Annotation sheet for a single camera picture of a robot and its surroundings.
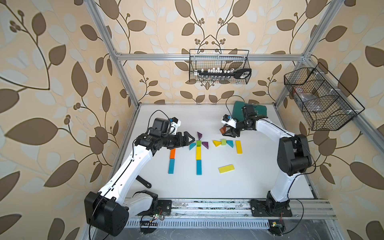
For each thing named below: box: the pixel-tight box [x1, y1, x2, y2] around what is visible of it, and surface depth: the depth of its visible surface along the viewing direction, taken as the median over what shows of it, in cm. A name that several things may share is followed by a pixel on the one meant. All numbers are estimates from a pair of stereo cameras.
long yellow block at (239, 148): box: [235, 140, 243, 154], surface depth 98 cm
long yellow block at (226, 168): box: [218, 164, 235, 174], surface depth 90 cm
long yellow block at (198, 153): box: [195, 146, 202, 161], surface depth 96 cm
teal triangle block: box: [226, 140, 234, 148], surface depth 98 cm
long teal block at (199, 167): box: [196, 159, 202, 176], surface depth 90 cm
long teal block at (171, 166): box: [168, 158, 176, 174], surface depth 90 cm
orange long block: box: [170, 148, 176, 159], surface depth 96 cm
